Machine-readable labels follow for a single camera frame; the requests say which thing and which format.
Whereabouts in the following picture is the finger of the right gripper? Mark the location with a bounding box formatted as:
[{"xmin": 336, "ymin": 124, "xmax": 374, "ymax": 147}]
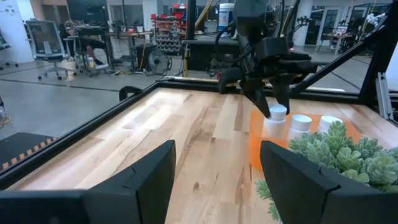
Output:
[
  {"xmin": 271, "ymin": 75, "xmax": 294, "ymax": 116},
  {"xmin": 243, "ymin": 77, "xmax": 272, "ymax": 119}
]

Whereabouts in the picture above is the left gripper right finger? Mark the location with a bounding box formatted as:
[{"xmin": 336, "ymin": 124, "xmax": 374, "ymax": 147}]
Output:
[{"xmin": 260, "ymin": 140, "xmax": 398, "ymax": 224}]

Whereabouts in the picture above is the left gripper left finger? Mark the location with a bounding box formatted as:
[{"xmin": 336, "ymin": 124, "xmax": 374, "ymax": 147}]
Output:
[{"xmin": 0, "ymin": 139, "xmax": 177, "ymax": 224}]

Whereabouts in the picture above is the white pill bottle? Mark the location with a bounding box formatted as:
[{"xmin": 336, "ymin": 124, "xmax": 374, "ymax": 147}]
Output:
[
  {"xmin": 262, "ymin": 104, "xmax": 289, "ymax": 141},
  {"xmin": 287, "ymin": 114, "xmax": 313, "ymax": 141},
  {"xmin": 317, "ymin": 115, "xmax": 344, "ymax": 134}
]

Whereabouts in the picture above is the orange plastic basket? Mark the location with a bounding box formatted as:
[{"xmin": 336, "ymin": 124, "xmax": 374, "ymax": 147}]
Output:
[{"xmin": 248, "ymin": 108, "xmax": 364, "ymax": 171}]

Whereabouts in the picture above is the black side table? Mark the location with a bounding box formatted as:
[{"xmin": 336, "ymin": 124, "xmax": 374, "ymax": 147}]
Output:
[{"xmin": 182, "ymin": 37, "xmax": 243, "ymax": 73}]

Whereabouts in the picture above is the white wipes tub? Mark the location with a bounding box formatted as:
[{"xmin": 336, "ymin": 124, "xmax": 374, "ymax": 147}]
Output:
[{"xmin": 218, "ymin": 2, "xmax": 236, "ymax": 30}]

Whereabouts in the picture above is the green succulent plant in pot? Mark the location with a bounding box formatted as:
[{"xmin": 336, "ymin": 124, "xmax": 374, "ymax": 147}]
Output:
[{"xmin": 254, "ymin": 120, "xmax": 398, "ymax": 223}]

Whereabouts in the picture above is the black upright pole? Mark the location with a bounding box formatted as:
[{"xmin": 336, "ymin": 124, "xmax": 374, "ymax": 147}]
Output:
[{"xmin": 185, "ymin": 0, "xmax": 197, "ymax": 40}]

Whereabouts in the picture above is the black floor fan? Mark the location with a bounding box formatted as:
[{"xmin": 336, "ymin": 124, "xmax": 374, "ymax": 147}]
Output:
[{"xmin": 146, "ymin": 49, "xmax": 172, "ymax": 76}]

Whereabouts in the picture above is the shelf with red bins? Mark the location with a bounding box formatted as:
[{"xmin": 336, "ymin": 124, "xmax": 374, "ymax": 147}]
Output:
[{"xmin": 150, "ymin": 12, "xmax": 187, "ymax": 57}]

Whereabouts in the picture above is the silver aluminium extrusion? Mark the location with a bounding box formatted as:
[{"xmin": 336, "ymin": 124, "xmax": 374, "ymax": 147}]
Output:
[{"xmin": 374, "ymin": 72, "xmax": 395, "ymax": 121}]

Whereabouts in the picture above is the black table clamp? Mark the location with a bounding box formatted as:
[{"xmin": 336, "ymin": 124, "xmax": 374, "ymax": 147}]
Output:
[{"xmin": 118, "ymin": 86, "xmax": 144, "ymax": 102}]

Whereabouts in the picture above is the black hazard-striped floor mat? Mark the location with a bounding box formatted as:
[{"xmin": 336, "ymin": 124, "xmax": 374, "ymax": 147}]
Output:
[{"xmin": 0, "ymin": 132, "xmax": 59, "ymax": 172}]

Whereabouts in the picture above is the person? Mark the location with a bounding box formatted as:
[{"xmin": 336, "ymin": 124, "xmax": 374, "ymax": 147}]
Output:
[{"xmin": 63, "ymin": 20, "xmax": 108, "ymax": 66}]

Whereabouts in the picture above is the black office desk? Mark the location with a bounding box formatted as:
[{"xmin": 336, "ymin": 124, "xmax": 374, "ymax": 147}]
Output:
[{"xmin": 73, "ymin": 26, "xmax": 156, "ymax": 71}]

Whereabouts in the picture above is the grey office chair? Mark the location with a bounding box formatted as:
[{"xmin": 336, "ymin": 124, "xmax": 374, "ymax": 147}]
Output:
[{"xmin": 24, "ymin": 19, "xmax": 78, "ymax": 82}]

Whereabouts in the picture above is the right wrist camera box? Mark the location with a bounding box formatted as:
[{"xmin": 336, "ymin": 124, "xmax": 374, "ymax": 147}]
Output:
[{"xmin": 254, "ymin": 37, "xmax": 290, "ymax": 62}]

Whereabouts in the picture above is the black aluminium frame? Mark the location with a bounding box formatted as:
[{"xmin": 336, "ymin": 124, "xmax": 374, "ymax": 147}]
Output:
[{"xmin": 0, "ymin": 0, "xmax": 398, "ymax": 190}]

